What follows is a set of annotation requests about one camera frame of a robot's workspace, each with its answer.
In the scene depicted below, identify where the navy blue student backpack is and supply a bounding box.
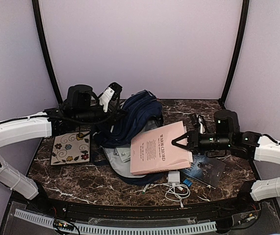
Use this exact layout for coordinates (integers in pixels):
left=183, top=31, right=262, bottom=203
left=93, top=90, right=163, bottom=186

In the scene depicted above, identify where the grey slotted cable duct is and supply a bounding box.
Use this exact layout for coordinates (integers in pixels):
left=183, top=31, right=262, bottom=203
left=14, top=209, right=217, bottom=235

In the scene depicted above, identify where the white power adapter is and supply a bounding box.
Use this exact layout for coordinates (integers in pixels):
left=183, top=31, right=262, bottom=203
left=167, top=171, right=180, bottom=186

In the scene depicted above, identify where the black frame post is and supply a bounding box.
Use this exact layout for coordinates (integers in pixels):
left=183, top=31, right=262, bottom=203
left=218, top=0, right=250, bottom=109
left=32, top=0, right=63, bottom=104

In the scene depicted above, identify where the black curved front rail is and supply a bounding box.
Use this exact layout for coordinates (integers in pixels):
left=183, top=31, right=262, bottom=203
left=7, top=188, right=278, bottom=222

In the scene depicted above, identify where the blue card packet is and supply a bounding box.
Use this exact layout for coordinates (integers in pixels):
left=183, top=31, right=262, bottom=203
left=180, top=155, right=226, bottom=189

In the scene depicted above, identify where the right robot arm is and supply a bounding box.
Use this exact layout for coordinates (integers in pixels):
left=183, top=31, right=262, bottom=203
left=172, top=109, right=280, bottom=212

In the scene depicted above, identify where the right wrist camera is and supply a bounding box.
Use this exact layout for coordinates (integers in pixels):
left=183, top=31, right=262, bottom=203
left=190, top=113, right=206, bottom=134

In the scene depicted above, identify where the green capped marker pen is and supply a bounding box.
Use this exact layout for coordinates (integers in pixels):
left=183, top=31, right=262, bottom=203
left=141, top=184, right=151, bottom=194

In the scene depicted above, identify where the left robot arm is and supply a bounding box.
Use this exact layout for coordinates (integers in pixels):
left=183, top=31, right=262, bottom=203
left=0, top=82, right=123, bottom=213

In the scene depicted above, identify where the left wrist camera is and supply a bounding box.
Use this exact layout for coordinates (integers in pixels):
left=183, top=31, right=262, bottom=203
left=99, top=82, right=123, bottom=113

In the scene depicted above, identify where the left black frame post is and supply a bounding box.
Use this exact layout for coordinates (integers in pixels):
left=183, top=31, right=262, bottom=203
left=32, top=0, right=63, bottom=104

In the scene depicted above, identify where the white charging cable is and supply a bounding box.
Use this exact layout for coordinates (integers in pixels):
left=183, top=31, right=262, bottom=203
left=164, top=182, right=191, bottom=209

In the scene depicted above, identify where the blue eraser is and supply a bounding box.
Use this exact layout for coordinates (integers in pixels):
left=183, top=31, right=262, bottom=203
left=183, top=179, right=193, bottom=188

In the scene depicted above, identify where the right black frame post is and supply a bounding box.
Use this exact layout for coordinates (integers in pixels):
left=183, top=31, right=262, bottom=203
left=218, top=0, right=250, bottom=109

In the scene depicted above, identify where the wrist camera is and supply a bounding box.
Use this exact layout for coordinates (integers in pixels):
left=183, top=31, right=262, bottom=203
left=190, top=113, right=206, bottom=134
left=99, top=82, right=123, bottom=113

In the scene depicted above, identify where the pale green thin book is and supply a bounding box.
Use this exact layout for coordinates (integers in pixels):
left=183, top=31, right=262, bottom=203
left=115, top=145, right=130, bottom=163

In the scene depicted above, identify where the floral pattern notebook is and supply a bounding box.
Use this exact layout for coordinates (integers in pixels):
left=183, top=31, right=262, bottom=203
left=50, top=130, right=91, bottom=166

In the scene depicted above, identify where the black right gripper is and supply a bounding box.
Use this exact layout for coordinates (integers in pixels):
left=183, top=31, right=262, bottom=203
left=173, top=128, right=233, bottom=155

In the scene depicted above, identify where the pink hardcover book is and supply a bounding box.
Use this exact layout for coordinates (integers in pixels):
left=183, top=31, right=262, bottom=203
left=130, top=121, right=193, bottom=175

